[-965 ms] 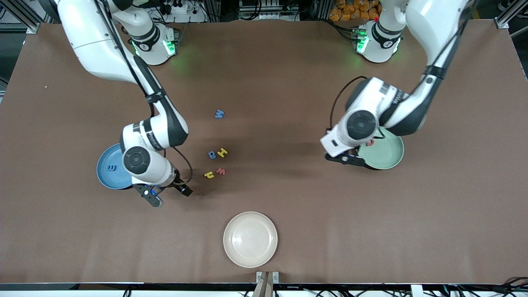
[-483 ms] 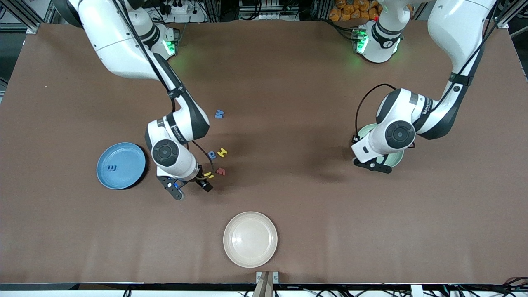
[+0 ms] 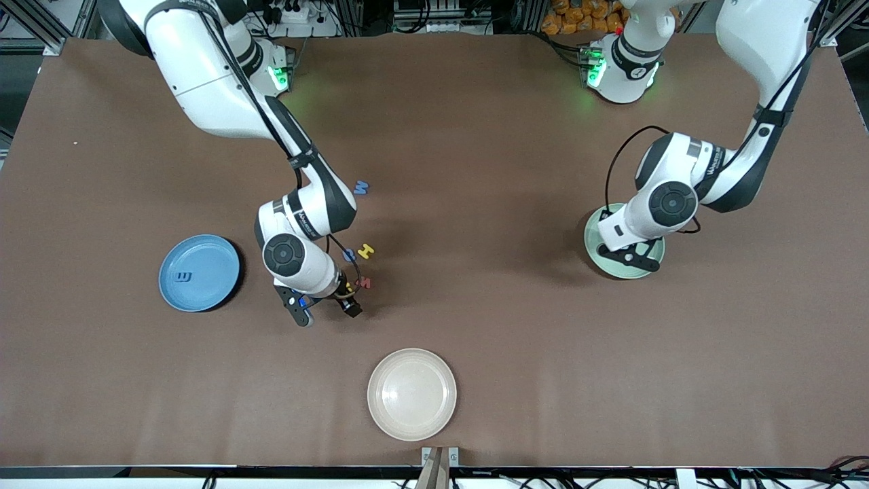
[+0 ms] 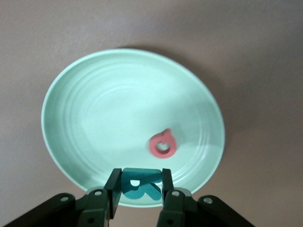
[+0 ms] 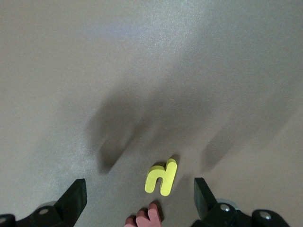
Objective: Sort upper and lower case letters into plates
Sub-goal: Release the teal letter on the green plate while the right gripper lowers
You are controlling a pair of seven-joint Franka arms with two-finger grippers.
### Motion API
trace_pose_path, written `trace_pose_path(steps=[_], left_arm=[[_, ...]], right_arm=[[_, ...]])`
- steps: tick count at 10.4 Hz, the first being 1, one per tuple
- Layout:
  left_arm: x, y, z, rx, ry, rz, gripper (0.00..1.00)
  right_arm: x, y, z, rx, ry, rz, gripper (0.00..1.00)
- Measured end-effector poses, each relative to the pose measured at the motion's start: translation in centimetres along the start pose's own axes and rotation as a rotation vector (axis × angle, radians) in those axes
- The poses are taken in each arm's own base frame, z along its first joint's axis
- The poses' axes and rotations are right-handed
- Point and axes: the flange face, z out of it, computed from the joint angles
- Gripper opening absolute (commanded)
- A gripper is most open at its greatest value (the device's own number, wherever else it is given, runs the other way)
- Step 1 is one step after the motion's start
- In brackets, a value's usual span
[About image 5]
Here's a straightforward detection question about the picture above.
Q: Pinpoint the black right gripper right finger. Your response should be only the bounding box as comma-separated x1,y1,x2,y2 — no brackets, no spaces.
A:
191,177,291,227

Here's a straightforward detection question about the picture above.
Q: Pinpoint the red foam letter W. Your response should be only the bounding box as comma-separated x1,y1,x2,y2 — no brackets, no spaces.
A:
125,202,163,227

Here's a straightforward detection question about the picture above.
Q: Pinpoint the brown table cover sheet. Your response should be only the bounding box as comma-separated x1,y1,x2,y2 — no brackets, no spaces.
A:
0,0,303,227

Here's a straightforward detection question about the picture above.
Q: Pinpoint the yellow foam letter h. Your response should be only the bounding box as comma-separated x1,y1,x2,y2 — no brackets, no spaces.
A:
144,158,178,197

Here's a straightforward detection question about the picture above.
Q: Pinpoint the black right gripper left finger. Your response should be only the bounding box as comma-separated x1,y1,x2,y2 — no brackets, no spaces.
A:
0,178,87,227

